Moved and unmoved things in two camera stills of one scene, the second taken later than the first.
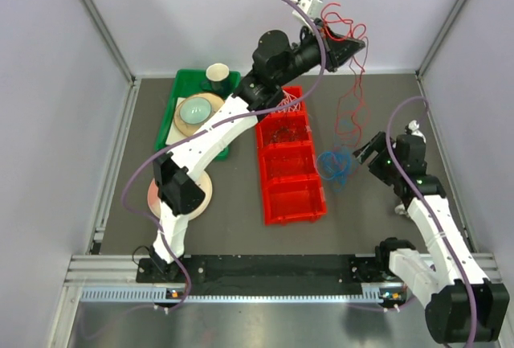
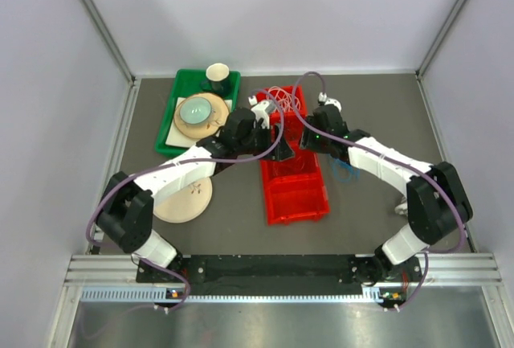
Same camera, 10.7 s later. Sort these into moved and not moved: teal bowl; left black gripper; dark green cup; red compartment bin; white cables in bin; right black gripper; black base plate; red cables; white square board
Moved: right black gripper; red cables; left black gripper
Not moved: teal bowl; white square board; white cables in bin; black base plate; dark green cup; red compartment bin
